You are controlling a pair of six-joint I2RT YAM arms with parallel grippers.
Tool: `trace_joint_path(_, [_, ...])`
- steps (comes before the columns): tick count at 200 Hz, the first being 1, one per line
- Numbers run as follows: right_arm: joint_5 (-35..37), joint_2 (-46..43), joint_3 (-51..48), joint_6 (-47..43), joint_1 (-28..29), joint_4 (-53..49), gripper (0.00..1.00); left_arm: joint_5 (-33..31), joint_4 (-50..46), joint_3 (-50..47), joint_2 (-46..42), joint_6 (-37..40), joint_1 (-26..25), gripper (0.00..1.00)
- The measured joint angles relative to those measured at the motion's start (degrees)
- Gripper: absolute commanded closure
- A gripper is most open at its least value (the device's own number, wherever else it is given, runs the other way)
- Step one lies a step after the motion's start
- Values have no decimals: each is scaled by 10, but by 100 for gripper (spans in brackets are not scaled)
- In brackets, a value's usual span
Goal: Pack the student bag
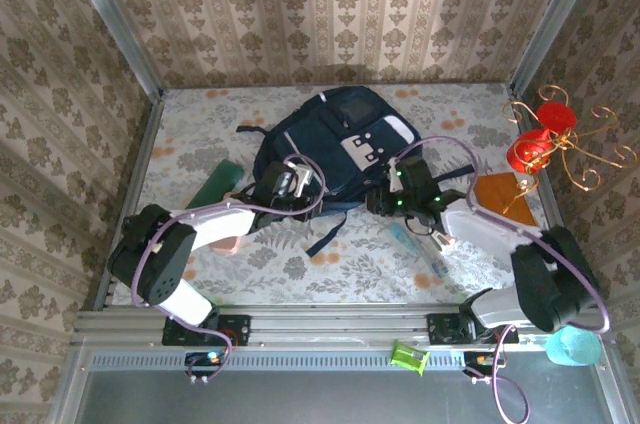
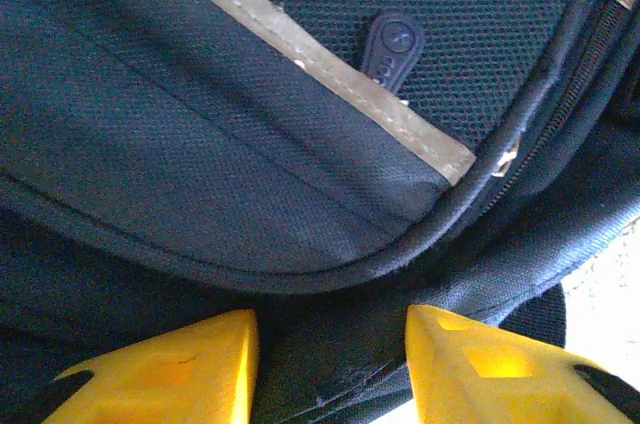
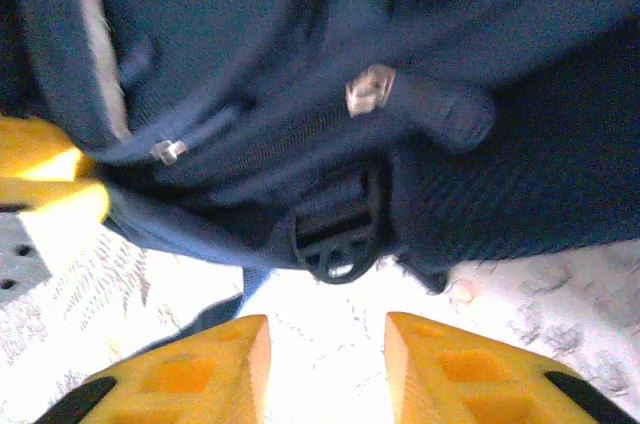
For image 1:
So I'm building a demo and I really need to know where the cyan plastic cup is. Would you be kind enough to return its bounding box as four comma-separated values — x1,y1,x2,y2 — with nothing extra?
544,326,602,368

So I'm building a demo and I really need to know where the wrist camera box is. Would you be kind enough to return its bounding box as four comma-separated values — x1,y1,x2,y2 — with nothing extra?
388,158,404,193
283,163,314,198

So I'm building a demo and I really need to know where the aluminium frame post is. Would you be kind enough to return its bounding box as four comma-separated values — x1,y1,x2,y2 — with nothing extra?
57,0,166,100
509,0,609,90

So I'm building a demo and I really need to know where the green snack packet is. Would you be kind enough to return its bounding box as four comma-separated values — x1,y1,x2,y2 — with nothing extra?
389,339,431,376

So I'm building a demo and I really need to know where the small controller board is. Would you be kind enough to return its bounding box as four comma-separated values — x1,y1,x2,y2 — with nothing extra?
184,351,229,385
462,349,506,385

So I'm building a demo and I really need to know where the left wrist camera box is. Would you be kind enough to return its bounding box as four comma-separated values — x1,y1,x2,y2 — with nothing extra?
283,163,314,198

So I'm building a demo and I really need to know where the red gold wire ornament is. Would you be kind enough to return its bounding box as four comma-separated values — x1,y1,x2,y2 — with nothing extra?
502,84,639,193

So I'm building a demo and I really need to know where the orange notebook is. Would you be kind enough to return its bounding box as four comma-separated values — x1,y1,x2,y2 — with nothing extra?
472,172,536,228

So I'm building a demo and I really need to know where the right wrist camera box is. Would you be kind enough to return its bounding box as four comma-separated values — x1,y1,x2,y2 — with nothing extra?
388,158,404,193

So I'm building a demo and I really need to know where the pink pencil case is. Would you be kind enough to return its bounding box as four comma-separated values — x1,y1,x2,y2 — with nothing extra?
209,236,241,255

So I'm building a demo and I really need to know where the light blue pen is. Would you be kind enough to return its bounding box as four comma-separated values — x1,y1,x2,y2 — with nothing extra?
388,222,426,258

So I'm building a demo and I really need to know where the navy blue backpack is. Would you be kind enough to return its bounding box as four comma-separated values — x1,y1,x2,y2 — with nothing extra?
235,85,474,259

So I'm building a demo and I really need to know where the purple cable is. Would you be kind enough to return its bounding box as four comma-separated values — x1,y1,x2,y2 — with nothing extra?
399,136,611,424
132,153,329,381

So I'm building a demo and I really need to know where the clear blue pen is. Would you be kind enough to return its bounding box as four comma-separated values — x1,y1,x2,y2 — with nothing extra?
422,238,449,279

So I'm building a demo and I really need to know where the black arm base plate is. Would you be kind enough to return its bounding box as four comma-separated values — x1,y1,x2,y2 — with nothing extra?
427,312,520,345
161,314,252,347

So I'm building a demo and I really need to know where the grey vented cable duct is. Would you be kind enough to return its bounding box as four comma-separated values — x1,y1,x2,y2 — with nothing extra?
89,351,466,371

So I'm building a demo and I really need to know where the aluminium frame rail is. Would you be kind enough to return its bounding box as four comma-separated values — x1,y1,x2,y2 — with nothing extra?
72,306,609,346

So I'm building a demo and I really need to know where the grey metal sheet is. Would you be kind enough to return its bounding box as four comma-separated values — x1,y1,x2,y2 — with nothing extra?
49,343,626,424

